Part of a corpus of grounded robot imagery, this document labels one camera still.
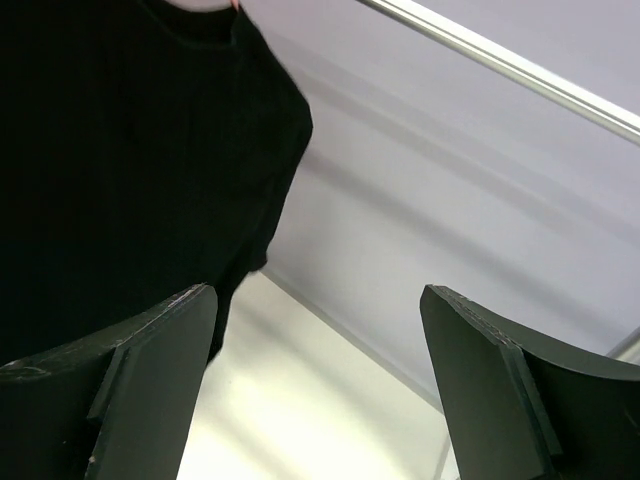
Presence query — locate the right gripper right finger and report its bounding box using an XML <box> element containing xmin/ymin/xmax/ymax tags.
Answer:
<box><xmin>420</xmin><ymin>285</ymin><xmax>639</xmax><ymax>479</ymax></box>

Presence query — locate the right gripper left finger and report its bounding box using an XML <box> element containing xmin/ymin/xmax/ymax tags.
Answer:
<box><xmin>1</xmin><ymin>284</ymin><xmax>217</xmax><ymax>480</ymax></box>

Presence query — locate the black t shirt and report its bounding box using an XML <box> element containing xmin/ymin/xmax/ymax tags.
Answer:
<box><xmin>1</xmin><ymin>1</ymin><xmax>313</xmax><ymax>363</ymax></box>

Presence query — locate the white metal clothes rack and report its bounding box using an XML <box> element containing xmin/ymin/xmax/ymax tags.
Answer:
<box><xmin>366</xmin><ymin>1</ymin><xmax>639</xmax><ymax>362</ymax></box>

